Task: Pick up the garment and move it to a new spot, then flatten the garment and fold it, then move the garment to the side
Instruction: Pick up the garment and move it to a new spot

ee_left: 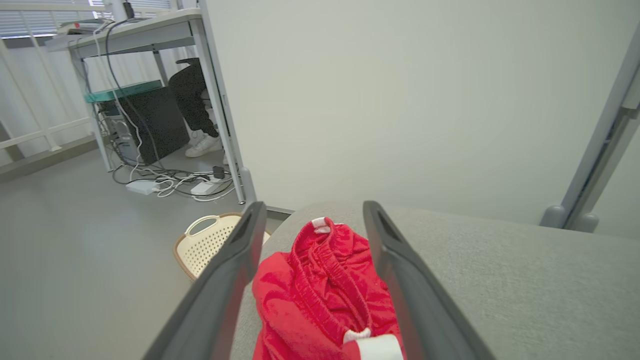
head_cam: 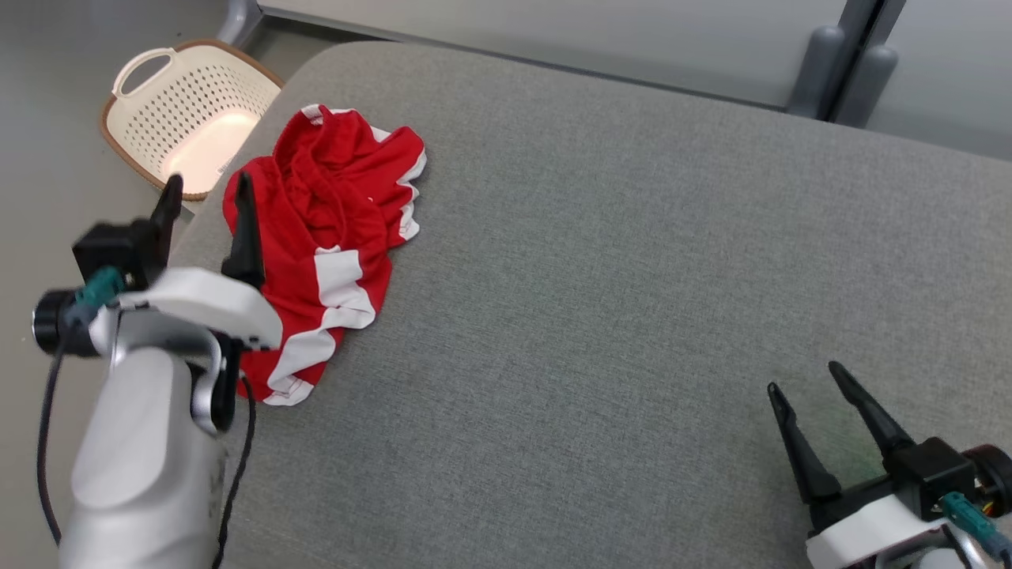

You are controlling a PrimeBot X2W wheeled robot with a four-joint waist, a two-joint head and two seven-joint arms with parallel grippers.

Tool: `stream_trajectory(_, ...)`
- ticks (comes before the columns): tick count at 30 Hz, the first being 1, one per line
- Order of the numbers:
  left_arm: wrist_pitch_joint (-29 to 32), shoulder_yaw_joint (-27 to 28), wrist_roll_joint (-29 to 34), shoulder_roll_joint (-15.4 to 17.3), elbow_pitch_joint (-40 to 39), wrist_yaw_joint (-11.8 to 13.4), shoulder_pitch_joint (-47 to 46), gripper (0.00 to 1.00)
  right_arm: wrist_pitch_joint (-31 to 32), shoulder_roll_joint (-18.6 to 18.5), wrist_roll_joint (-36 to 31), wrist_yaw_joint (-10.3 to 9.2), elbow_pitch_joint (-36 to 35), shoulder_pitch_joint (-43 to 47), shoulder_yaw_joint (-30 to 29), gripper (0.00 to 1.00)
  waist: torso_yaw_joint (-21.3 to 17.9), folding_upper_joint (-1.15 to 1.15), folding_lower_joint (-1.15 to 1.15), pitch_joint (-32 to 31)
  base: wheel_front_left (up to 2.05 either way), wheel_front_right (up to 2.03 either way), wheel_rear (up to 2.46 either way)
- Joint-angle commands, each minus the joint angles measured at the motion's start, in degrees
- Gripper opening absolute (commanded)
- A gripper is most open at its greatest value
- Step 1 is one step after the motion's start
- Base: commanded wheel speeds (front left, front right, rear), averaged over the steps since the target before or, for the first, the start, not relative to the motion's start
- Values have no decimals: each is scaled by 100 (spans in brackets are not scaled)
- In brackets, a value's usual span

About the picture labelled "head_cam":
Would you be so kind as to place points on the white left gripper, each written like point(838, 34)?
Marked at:
point(205, 304)

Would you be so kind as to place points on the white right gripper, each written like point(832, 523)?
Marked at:
point(862, 529)

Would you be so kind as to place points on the red white-trimmed shorts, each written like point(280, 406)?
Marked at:
point(332, 190)

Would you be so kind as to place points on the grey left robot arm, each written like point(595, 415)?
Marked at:
point(134, 474)

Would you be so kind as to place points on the cream perforated laundry basket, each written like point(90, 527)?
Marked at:
point(198, 103)

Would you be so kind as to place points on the grey fabric sofa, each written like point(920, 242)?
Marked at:
point(593, 316)

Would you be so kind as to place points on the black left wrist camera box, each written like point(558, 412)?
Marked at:
point(111, 245)

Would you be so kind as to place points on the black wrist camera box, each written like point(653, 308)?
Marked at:
point(933, 474)
point(111, 245)

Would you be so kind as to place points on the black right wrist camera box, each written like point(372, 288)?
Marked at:
point(933, 474)

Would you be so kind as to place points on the grey partition post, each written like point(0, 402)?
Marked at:
point(818, 71)
point(239, 20)
point(870, 87)

